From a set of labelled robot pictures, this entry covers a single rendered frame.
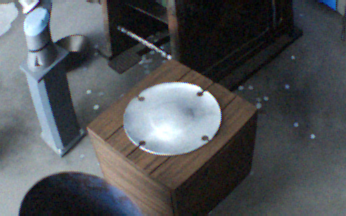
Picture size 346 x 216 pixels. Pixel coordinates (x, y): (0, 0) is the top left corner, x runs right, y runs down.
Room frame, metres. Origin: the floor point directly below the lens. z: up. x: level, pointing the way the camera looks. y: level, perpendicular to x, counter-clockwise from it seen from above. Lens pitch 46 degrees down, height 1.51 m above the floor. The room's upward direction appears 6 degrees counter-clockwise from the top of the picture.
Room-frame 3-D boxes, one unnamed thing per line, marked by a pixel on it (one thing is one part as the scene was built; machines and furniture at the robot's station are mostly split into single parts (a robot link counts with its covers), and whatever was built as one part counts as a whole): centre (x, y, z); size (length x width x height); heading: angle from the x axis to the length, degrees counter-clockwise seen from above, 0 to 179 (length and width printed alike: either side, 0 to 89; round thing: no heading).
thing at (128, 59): (1.75, -0.01, 0.14); 0.59 x 0.10 x 0.05; 128
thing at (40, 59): (1.37, 0.49, 0.50); 0.15 x 0.15 x 0.10
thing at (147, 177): (1.09, 0.01, 0.18); 0.40 x 0.38 x 0.35; 134
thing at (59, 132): (1.37, 0.49, 0.23); 0.19 x 0.19 x 0.45; 45
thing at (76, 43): (1.87, 0.52, 0.04); 0.30 x 0.30 x 0.07
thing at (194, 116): (1.09, 0.01, 0.35); 0.29 x 0.29 x 0.01
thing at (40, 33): (1.37, 0.49, 0.62); 0.13 x 0.12 x 0.14; 9
